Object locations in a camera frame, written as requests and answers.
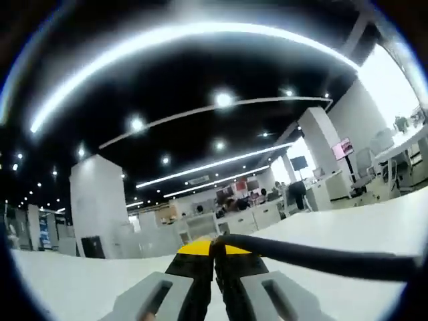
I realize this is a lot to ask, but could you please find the black box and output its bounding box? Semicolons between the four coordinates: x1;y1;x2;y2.
80;235;102;259

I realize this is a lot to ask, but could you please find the white background table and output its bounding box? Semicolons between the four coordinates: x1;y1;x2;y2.
373;124;428;195

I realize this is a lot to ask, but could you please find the straight ceiling light strip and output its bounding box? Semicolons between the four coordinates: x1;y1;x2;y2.
134;141;296;189

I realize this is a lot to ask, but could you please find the white office chair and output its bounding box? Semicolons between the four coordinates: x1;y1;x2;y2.
350;148;378;194

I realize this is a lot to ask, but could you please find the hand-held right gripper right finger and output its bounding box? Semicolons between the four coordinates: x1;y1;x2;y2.
213;235;330;321

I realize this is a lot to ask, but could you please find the dark wall screen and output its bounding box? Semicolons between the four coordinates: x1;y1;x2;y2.
290;155;308;172

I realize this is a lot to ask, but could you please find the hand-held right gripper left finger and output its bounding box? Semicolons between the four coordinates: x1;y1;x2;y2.
98;239;215;321

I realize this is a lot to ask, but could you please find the black cable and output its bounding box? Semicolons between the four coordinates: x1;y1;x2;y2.
212;233;423;284

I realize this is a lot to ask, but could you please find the thin curved ceiling strip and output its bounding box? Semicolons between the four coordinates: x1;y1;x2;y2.
98;96;332;150

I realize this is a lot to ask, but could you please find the long curved ceiling light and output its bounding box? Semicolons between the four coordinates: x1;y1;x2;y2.
29;21;361;134

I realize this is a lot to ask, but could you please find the pink wall screen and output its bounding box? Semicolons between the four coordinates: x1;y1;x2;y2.
331;136;354;161

